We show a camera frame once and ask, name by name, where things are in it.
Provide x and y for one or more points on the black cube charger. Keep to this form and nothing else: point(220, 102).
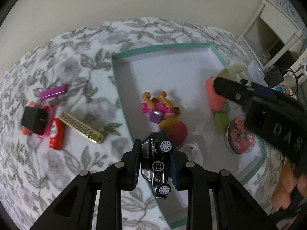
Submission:
point(33, 119)

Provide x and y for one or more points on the white round gadget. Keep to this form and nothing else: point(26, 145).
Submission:
point(195, 153)

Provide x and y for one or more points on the person's right hand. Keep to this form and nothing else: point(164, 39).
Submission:
point(284, 184)

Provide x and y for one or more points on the round pink patterned disc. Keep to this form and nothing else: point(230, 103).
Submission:
point(239, 136)

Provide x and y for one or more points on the white device with light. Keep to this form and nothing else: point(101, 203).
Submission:
point(256, 73)

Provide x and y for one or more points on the red tube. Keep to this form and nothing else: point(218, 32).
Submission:
point(56, 136)

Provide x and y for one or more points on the toy dog figure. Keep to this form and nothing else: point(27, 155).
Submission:
point(168, 122)

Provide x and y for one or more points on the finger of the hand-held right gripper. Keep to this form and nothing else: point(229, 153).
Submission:
point(230, 89)
point(261, 89)

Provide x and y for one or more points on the round colourful badge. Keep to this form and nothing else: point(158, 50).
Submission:
point(283, 89)

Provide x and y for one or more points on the black power bank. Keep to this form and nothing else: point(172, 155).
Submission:
point(274, 77)

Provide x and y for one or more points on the floral blanket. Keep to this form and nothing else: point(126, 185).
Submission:
point(72, 60)

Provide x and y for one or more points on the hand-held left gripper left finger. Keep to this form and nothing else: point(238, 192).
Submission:
point(134, 170)

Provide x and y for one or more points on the black toy car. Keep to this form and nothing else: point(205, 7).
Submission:
point(156, 165)

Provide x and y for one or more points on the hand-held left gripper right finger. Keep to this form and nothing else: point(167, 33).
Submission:
point(174, 170)

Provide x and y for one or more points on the gold glitter comb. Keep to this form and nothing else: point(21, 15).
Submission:
point(79, 125)

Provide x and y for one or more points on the white shelf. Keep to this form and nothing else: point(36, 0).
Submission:
point(275, 16)

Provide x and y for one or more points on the cream plug adapter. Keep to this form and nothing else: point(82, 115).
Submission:
point(233, 70)

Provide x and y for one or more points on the teal cardboard box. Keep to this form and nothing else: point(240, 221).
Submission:
point(179, 76)

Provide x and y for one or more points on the magenta tube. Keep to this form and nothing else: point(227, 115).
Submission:
point(54, 92)

